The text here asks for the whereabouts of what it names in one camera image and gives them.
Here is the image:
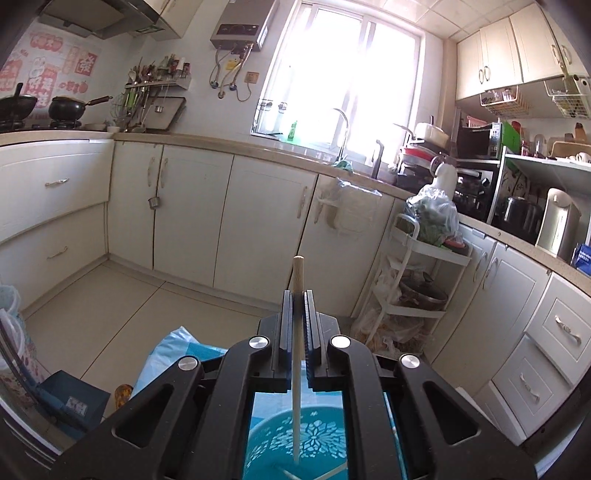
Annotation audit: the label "dark metal frame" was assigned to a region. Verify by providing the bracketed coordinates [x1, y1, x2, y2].
[0, 318, 62, 468]

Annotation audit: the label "blue cardboard box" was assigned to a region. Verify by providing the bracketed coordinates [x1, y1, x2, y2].
[39, 369, 112, 433]

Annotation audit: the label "white storage shelf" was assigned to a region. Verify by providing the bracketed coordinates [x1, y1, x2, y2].
[488, 151, 591, 228]

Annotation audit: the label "black wok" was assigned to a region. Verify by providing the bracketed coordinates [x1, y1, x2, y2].
[0, 83, 39, 123]

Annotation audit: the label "wooden chopstick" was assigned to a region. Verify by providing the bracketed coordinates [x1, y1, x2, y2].
[291, 256, 306, 465]

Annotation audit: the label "white plastic bag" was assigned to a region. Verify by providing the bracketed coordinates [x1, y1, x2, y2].
[0, 284, 25, 371]

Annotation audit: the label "grey wall water heater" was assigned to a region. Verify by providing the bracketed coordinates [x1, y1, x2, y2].
[210, 0, 280, 51]

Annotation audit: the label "gas stove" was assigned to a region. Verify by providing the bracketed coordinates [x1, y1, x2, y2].
[0, 119, 85, 133]

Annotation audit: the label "stack of pots and bowls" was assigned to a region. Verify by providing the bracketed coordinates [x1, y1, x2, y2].
[394, 122, 452, 188]

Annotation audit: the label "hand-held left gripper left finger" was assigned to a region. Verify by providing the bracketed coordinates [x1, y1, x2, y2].
[50, 289, 296, 480]

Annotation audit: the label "white wire hanging basket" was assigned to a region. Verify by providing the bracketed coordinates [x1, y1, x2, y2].
[544, 75, 591, 119]
[479, 85, 533, 119]

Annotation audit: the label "steel range hood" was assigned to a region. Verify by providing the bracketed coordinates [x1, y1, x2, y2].
[37, 0, 184, 40]

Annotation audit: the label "white door base cabinets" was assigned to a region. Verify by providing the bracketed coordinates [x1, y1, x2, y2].
[106, 140, 408, 325]

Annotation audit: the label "small blue carton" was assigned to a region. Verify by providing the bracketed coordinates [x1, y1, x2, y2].
[572, 244, 591, 278]

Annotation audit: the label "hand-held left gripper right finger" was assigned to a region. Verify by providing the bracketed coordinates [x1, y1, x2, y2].
[302, 290, 539, 480]

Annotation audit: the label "white base cabinet with drawers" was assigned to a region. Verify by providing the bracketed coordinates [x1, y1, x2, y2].
[431, 222, 591, 445]

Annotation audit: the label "white two-drawer base cabinet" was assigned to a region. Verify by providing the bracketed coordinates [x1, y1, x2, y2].
[0, 137, 116, 311]

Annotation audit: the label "wall utensil rack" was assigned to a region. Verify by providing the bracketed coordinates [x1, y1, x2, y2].
[123, 54, 193, 92]

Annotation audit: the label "silver electric thermos pot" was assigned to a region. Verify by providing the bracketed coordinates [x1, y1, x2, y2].
[536, 187, 583, 262]

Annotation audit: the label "white framed kitchen window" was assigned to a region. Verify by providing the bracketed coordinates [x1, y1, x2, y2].
[251, 0, 440, 157]

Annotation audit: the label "white rolling storage cart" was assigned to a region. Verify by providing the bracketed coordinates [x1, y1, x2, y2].
[368, 213, 472, 354]

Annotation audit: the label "black microwave oven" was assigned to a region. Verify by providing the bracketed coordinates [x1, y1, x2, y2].
[455, 122, 504, 161]

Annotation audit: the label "red wall stickers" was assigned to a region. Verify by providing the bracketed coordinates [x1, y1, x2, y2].
[0, 31, 100, 110]

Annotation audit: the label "bag of green vegetables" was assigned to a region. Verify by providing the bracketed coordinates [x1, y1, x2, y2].
[403, 186, 461, 246]

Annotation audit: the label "black wooden-handled frying pan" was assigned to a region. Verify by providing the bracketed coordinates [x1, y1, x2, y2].
[48, 95, 114, 123]

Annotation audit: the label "water heater hoses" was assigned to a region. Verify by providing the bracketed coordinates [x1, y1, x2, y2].
[209, 45, 253, 103]

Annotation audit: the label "teal perforated plastic basket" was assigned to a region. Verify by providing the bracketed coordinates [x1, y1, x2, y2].
[244, 390, 410, 480]

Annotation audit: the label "white upper wall cabinets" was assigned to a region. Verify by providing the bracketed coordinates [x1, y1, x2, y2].
[455, 2, 585, 103]

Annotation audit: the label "black toaster oven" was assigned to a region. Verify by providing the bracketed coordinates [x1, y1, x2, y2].
[454, 168, 498, 223]

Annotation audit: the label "chrome sink faucet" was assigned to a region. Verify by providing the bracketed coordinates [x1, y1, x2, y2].
[333, 107, 350, 163]

